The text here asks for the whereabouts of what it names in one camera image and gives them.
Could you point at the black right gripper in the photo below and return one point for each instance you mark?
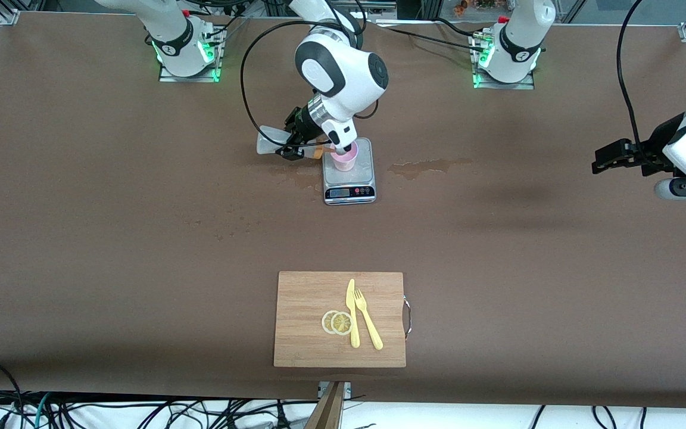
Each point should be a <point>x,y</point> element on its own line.
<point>299,122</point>

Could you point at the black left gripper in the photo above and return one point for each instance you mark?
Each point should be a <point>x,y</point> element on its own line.
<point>652,146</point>

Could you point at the clear sauce bottle orange cap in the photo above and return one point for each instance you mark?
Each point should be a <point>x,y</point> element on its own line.
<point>268,142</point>

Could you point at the pink plastic cup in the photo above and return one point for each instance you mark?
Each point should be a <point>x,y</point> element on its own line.
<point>346,162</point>

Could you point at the silver digital kitchen scale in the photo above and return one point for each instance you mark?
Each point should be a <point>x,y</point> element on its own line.
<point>352,185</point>

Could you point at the wooden cutting board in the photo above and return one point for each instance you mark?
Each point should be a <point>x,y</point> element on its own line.
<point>307,322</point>

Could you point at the lemon slice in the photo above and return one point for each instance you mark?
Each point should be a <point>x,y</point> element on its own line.
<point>326,322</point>
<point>342,323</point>

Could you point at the yellow plastic knife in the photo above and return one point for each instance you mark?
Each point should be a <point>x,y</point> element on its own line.
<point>353,316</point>

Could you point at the brown table cover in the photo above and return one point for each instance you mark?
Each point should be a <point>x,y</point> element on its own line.
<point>498,298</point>

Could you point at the yellow plastic fork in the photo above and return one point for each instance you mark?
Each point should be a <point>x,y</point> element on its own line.
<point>369,325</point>

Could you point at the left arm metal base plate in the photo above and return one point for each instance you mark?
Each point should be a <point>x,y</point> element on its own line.
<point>527,85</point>

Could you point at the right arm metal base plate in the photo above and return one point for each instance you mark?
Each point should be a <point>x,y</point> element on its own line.
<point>167,77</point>

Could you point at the wooden metal bracket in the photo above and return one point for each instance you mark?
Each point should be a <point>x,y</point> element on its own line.
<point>328,411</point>

